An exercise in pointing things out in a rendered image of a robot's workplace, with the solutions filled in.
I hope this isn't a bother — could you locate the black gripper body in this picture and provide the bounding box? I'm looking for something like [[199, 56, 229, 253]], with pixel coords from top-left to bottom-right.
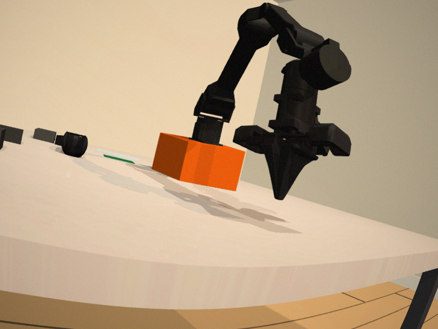
[[233, 87, 351, 157]]

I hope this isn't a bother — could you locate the dark grey switch panel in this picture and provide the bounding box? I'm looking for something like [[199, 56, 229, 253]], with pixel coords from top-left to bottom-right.
[[62, 131, 88, 158]]

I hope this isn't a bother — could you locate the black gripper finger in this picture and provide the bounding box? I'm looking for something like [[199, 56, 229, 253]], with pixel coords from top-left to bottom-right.
[[259, 144, 280, 200], [276, 143, 318, 200]]

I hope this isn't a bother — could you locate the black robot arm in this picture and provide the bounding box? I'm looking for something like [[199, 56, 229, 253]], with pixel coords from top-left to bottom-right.
[[189, 3, 352, 146]]

